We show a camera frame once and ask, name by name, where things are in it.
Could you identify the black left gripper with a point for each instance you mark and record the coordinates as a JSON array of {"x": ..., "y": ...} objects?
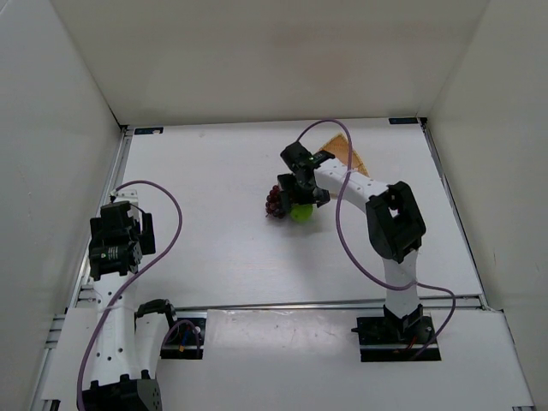
[{"x": 116, "y": 241}]

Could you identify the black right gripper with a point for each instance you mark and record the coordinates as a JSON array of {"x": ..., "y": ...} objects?
[{"x": 300, "y": 193}]

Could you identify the green fake apple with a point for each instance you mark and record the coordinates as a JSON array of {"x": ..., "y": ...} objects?
[{"x": 301, "y": 213}]

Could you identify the purple fake grape bunch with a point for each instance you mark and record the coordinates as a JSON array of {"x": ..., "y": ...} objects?
[{"x": 273, "y": 204}]

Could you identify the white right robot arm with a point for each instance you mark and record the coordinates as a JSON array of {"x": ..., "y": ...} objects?
[{"x": 394, "y": 223}]

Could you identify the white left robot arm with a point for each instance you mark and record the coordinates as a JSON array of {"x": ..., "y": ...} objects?
[{"x": 118, "y": 370}]

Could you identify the woven triangular fruit basket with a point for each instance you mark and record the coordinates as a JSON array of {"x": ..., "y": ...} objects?
[{"x": 340, "y": 147}]

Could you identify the blue label right corner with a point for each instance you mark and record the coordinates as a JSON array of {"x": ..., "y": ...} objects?
[{"x": 404, "y": 120}]

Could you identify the blue label corner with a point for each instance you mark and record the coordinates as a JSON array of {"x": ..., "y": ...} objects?
[
  {"x": 404, "y": 120},
  {"x": 149, "y": 131}
]

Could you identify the blue label left corner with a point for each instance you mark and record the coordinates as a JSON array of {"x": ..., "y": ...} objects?
[{"x": 149, "y": 131}]

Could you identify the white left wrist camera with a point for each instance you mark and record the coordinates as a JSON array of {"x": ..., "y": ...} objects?
[{"x": 126, "y": 194}]

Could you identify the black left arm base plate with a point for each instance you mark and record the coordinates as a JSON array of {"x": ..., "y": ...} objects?
[{"x": 182, "y": 343}]

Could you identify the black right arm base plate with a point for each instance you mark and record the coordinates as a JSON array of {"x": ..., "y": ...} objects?
[{"x": 379, "y": 343}]

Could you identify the aluminium table rail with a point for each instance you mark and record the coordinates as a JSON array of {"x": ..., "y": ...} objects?
[{"x": 463, "y": 302}]

